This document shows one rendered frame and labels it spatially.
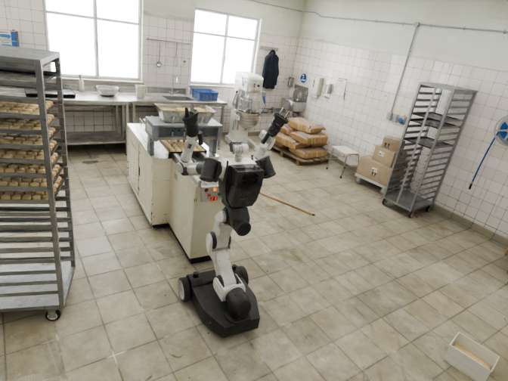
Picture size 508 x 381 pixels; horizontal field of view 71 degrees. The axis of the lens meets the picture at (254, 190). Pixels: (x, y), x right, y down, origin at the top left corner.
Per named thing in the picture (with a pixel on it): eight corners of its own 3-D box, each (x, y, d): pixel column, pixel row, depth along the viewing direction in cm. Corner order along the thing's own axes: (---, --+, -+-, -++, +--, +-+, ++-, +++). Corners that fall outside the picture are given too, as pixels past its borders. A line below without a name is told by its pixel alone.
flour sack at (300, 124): (283, 125, 698) (284, 116, 691) (298, 124, 724) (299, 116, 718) (310, 135, 650) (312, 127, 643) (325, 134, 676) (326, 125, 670)
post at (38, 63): (65, 305, 260) (41, 59, 191) (63, 308, 257) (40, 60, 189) (60, 305, 259) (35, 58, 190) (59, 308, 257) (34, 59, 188)
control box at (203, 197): (199, 200, 315) (200, 186, 309) (224, 197, 326) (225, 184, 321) (200, 202, 312) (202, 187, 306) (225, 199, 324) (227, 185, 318)
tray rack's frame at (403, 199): (403, 196, 580) (441, 83, 508) (432, 209, 544) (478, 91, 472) (379, 202, 542) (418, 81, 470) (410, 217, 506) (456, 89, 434)
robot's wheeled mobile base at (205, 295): (270, 329, 280) (277, 295, 266) (208, 347, 255) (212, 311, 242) (236, 278, 330) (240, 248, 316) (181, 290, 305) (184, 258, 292)
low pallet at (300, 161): (262, 147, 730) (263, 141, 726) (291, 144, 777) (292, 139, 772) (302, 168, 645) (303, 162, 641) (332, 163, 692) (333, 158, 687)
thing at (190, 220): (167, 229, 394) (171, 153, 358) (196, 225, 411) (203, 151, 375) (188, 266, 340) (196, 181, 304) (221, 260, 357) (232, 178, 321)
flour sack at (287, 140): (270, 139, 702) (271, 131, 695) (285, 137, 727) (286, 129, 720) (295, 151, 653) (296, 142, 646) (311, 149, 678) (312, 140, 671)
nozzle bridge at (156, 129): (144, 147, 376) (144, 116, 362) (208, 146, 411) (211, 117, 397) (152, 159, 350) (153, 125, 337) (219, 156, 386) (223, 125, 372)
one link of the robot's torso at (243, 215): (251, 235, 254) (255, 213, 247) (234, 237, 248) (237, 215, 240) (234, 216, 276) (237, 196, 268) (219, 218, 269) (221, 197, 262)
